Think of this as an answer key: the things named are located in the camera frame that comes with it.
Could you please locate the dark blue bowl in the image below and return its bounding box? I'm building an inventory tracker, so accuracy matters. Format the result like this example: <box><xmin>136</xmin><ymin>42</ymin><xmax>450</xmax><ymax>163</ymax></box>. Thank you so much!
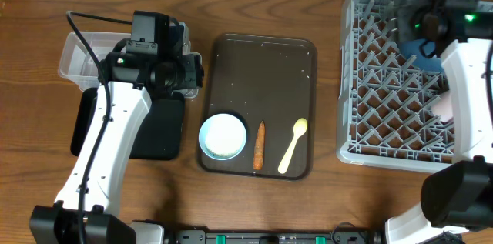
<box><xmin>397</xmin><ymin>38</ymin><xmax>444</xmax><ymax>72</ymax></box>

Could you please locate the light blue rice bowl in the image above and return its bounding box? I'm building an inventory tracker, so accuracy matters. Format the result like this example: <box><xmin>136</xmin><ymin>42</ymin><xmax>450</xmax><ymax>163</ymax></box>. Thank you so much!
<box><xmin>198</xmin><ymin>113</ymin><xmax>247</xmax><ymax>161</ymax></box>

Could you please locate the pink cup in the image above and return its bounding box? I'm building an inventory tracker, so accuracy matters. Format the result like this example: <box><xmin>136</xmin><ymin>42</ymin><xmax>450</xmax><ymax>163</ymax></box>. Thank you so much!
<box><xmin>431</xmin><ymin>91</ymin><xmax>453</xmax><ymax>122</ymax></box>

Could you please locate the orange carrot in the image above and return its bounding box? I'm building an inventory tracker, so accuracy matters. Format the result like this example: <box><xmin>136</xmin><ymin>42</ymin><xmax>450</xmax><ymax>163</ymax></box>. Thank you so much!
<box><xmin>253</xmin><ymin>120</ymin><xmax>266</xmax><ymax>170</ymax></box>

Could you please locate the yellow plastic spoon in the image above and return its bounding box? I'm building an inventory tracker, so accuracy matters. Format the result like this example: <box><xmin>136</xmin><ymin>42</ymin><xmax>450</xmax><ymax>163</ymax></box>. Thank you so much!
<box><xmin>277</xmin><ymin>118</ymin><xmax>308</xmax><ymax>174</ymax></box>

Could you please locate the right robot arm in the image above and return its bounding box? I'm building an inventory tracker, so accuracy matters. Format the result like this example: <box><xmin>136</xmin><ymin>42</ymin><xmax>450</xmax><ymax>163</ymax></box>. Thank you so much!
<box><xmin>385</xmin><ymin>0</ymin><xmax>492</xmax><ymax>243</ymax></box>

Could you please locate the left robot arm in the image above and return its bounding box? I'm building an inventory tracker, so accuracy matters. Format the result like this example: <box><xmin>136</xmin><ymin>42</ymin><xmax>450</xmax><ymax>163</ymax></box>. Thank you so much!
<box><xmin>29</xmin><ymin>12</ymin><xmax>203</xmax><ymax>243</ymax></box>

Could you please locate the grey dishwasher rack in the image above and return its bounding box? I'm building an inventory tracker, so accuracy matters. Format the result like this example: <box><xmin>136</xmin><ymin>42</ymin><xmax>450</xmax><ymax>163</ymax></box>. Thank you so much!
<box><xmin>337</xmin><ymin>0</ymin><xmax>455</xmax><ymax>172</ymax></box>

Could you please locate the black bin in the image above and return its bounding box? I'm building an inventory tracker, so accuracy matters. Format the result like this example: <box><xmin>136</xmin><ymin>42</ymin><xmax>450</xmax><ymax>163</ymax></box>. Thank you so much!
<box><xmin>70</xmin><ymin>88</ymin><xmax>185</xmax><ymax>161</ymax></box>

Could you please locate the dark brown serving tray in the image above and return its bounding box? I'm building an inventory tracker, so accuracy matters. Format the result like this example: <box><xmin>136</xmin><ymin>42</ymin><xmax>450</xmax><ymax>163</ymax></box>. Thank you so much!
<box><xmin>197</xmin><ymin>34</ymin><xmax>317</xmax><ymax>181</ymax></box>

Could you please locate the clear plastic bin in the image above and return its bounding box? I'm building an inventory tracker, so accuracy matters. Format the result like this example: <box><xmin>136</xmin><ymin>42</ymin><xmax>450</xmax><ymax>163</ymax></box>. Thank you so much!
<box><xmin>59</xmin><ymin>23</ymin><xmax>202</xmax><ymax>99</ymax></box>

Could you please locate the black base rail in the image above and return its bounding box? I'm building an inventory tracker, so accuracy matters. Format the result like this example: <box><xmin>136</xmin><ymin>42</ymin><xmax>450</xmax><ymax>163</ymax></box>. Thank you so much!
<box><xmin>164</xmin><ymin>222</ymin><xmax>386</xmax><ymax>244</ymax></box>

